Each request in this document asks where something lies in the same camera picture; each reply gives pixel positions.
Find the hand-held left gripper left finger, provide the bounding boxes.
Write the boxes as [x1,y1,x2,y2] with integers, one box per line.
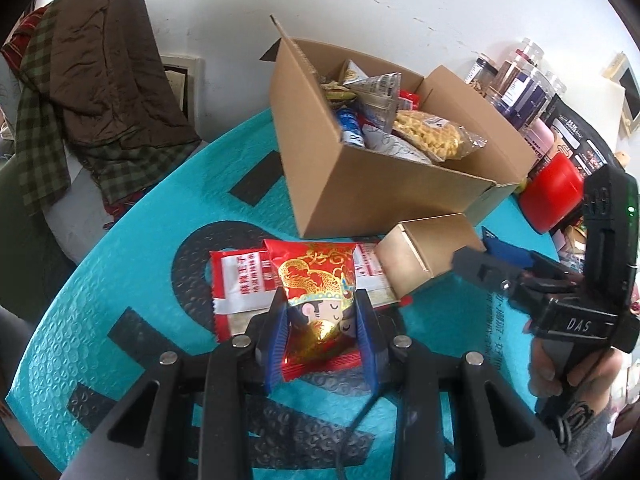
[59,287,292,480]

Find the red gold snack packet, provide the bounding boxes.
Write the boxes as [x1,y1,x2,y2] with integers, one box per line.
[262,239,367,381]

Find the person's right hand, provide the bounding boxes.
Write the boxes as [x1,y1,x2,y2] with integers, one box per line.
[529,336,627,407]

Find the olive gold snack packet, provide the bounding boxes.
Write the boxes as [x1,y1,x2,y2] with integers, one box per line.
[320,80,359,106]

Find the blue snack packet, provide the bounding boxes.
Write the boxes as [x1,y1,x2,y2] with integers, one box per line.
[336,107,366,149]

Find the brown jacket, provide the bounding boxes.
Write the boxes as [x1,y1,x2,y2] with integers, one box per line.
[47,0,204,149]

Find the white plastic frame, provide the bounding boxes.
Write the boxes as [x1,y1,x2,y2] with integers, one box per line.
[602,51,640,137]

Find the clear jar of nuts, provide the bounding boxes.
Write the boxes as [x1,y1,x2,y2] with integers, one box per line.
[464,52,502,102]

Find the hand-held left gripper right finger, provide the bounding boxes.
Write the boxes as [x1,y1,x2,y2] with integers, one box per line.
[352,290,576,480]

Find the silver triangular snack packet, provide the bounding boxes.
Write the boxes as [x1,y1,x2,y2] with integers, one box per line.
[350,71,404,134]

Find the pink bottle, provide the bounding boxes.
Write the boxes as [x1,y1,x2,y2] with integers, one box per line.
[520,119,557,172]

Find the small triangular snack packet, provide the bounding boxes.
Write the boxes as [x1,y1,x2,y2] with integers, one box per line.
[339,60,371,86]

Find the yellow puffed snack bag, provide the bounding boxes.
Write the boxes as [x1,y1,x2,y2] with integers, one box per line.
[392,110,489,164]

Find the red white snack packet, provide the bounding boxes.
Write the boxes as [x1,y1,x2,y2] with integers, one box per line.
[209,241,414,344]

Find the green plaid cloth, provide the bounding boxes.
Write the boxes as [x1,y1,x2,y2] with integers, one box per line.
[12,9,202,217]

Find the grey chair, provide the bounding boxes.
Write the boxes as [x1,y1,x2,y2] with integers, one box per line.
[42,140,211,267]

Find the red plaid cloth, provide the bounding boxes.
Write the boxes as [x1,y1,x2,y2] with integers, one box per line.
[0,6,52,79]

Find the white framed panel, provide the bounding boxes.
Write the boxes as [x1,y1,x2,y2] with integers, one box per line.
[159,54,206,127]

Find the brown cardboard box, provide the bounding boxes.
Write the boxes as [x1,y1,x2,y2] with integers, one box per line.
[259,14,539,296]

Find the white printed snack packet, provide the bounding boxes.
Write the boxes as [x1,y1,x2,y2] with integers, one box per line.
[362,127,434,166]

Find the person's right forearm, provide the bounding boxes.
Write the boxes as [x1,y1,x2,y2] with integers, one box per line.
[537,394,622,480]

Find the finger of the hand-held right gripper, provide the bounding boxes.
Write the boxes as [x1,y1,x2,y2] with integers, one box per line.
[481,227,584,289]
[450,247,552,319]

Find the red container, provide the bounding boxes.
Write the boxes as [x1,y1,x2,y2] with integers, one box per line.
[517,151,586,234]

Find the teal bubble mat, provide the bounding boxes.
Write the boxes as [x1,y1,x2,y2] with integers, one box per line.
[5,107,566,480]

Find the black cable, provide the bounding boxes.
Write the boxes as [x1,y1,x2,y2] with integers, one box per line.
[334,389,382,480]

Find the black printed pouch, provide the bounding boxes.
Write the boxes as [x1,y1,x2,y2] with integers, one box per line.
[542,94,627,197]

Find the clear jar dark blue label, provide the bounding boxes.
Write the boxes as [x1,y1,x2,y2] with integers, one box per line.
[500,66,567,132]

